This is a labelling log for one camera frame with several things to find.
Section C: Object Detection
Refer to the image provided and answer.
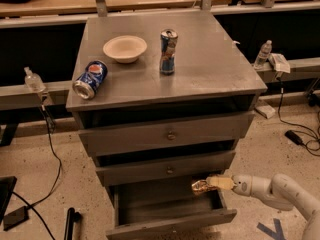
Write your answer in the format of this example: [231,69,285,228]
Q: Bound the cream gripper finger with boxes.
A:
[206,175,235,190]

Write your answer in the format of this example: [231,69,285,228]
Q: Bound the orange soda can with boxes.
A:
[191,180,214,195]

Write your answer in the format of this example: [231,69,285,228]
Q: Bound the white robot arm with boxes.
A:
[205,174,320,240]

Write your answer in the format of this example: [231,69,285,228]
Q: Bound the open bottom drawer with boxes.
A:
[107,175,237,240]

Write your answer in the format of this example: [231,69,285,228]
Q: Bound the grey drawer cabinet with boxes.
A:
[65,9,268,240]

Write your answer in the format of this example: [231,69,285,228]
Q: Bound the middle drawer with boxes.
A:
[96,150,235,186]

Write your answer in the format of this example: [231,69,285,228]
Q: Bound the top drawer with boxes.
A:
[79,112,254,157]

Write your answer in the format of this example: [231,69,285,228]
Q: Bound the crushed blue can standing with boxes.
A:
[159,29,178,75]

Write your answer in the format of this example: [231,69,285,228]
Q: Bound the blue Pepsi can lying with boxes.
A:
[72,60,108,100]

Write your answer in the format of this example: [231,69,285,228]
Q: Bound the black power brick right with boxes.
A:
[285,130,303,145]

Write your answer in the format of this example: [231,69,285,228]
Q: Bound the white paper bowl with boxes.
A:
[103,35,147,64]

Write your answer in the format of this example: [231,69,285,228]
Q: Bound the black power adapter left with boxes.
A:
[3,206,29,231]

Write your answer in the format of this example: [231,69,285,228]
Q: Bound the black monitor edge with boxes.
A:
[0,176,17,223]

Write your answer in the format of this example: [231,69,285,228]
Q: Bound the wooden desk background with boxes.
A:
[0,0,201,17]

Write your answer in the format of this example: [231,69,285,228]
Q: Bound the white block under rail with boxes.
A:
[255,100,275,119]

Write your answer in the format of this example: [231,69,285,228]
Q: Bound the black cables right floor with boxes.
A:
[275,77,320,158]

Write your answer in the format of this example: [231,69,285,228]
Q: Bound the water bottle on right rail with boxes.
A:
[253,40,272,70]

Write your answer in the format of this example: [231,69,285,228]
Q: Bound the white packet on rail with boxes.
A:
[268,53,291,73]

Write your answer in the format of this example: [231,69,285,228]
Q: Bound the black post on floor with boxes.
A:
[64,207,81,240]

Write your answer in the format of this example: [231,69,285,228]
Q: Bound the black cable left floor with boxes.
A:
[11,93,64,240]

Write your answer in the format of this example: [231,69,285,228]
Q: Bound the clear bottle on left rail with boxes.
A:
[24,67,46,93]

